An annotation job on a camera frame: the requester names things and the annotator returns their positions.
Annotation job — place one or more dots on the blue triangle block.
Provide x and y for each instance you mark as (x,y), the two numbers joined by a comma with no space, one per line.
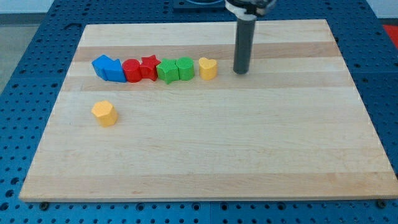
(114,71)

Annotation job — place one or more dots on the blue cube block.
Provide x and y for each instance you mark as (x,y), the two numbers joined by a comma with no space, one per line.
(99,65)

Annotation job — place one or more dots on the red star block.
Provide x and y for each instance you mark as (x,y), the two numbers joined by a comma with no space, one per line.
(148,67)

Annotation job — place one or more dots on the green star block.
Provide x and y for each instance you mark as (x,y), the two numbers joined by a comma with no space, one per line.
(167,70)

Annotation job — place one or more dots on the wooden board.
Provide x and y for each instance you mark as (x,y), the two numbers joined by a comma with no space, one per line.
(293,128)

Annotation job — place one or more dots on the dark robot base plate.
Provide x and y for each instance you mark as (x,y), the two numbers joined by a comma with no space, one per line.
(197,5)

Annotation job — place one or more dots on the green cylinder block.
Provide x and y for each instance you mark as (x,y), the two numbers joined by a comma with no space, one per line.
(185,67)

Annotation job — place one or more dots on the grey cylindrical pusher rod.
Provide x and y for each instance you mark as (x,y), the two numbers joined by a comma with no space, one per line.
(243,45)

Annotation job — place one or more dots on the white and grey tool mount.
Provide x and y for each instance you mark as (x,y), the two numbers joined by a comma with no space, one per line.
(249,10)

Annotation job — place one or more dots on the yellow heart block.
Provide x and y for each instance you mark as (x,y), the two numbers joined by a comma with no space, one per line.
(208,68)

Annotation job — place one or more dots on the red cylinder block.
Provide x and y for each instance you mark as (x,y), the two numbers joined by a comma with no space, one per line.
(132,71)

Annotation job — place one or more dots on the yellow hexagon block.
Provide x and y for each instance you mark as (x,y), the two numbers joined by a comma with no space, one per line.
(105,113)

